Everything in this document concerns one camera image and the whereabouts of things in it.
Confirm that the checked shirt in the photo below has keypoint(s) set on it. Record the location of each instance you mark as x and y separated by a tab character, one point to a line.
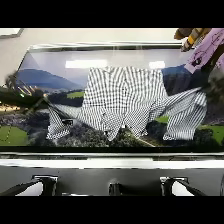
126	96

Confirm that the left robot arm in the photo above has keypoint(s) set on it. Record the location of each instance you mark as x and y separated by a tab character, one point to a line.
23	100

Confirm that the yellow brown garment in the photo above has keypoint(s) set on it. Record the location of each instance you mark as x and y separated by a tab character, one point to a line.
191	36

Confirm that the purple garment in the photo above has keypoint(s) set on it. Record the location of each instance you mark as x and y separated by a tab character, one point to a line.
208	46

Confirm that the silver frame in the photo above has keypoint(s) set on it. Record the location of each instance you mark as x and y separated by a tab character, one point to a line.
110	163

